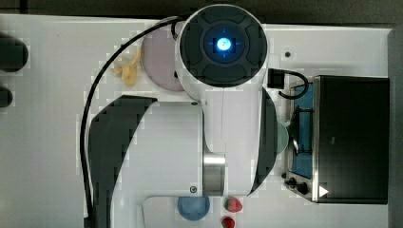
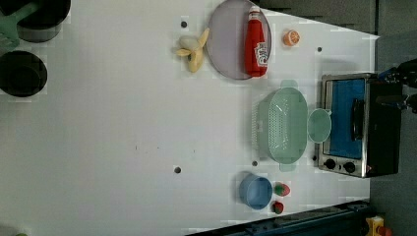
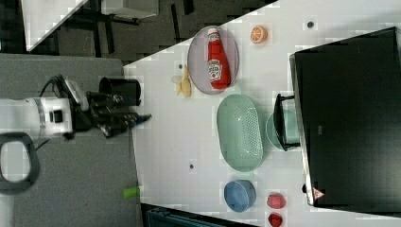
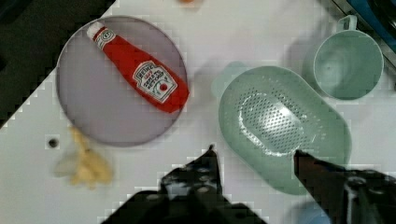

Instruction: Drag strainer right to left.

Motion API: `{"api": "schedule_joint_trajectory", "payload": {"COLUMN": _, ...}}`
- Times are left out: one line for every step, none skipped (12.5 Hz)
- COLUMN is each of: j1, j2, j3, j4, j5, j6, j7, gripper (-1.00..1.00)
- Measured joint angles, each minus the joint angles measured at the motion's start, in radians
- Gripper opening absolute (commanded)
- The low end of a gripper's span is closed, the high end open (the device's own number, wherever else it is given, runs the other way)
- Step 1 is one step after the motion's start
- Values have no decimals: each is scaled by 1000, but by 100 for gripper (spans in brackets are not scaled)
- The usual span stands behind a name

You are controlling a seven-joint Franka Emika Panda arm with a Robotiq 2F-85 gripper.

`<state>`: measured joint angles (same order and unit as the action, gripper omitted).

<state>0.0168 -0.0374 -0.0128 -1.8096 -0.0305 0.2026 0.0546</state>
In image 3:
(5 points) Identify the red strawberry lower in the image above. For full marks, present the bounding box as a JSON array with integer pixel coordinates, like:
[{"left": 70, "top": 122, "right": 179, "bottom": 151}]
[{"left": 268, "top": 213, "right": 283, "bottom": 227}]

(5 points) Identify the grey oval plate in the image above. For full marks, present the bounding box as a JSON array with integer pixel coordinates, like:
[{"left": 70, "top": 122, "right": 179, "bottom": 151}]
[{"left": 187, "top": 26, "right": 239, "bottom": 95}]

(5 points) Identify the black toaster oven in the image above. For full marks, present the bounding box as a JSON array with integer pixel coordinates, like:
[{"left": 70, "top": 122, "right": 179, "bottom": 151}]
[{"left": 273, "top": 26, "right": 401, "bottom": 217}]

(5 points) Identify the red fruit upper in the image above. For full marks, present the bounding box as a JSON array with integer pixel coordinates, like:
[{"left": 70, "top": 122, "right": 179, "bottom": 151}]
[{"left": 267, "top": 193, "right": 287, "bottom": 209}]

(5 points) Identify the mint green strainer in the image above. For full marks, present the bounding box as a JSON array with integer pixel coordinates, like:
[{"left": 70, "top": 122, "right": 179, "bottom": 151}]
[{"left": 217, "top": 95, "right": 264, "bottom": 172}]

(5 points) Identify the small green bowl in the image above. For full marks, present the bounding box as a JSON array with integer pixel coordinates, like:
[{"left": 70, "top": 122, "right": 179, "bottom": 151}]
[{"left": 266, "top": 109, "right": 300, "bottom": 149}]

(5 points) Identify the blue bowl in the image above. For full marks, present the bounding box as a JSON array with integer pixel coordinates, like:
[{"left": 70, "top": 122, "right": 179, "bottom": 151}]
[{"left": 223, "top": 180, "right": 256, "bottom": 213}]

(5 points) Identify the green marker object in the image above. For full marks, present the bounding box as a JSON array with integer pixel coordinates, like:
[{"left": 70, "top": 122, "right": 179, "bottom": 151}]
[{"left": 122, "top": 186, "right": 141, "bottom": 200}]

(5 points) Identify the black cup with spatula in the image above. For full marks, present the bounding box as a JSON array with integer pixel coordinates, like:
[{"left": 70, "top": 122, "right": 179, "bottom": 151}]
[{"left": 99, "top": 78, "right": 142, "bottom": 106}]

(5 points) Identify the orange half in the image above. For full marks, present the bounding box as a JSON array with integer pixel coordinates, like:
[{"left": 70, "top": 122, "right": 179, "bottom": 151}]
[{"left": 251, "top": 26, "right": 269, "bottom": 44}]

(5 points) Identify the red ketchup bottle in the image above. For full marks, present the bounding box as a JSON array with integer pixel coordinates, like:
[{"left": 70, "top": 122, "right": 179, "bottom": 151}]
[{"left": 207, "top": 28, "right": 231, "bottom": 90}]

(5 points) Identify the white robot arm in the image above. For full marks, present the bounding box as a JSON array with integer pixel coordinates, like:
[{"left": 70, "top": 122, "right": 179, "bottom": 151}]
[{"left": 1, "top": 97, "right": 138, "bottom": 227}]

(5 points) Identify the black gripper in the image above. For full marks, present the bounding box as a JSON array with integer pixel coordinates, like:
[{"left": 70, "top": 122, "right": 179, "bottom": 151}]
[{"left": 73, "top": 92, "right": 152, "bottom": 138}]

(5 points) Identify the peeled banana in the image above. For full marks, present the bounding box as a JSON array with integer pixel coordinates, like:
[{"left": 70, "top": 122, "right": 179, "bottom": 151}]
[{"left": 171, "top": 64, "right": 192, "bottom": 98}]

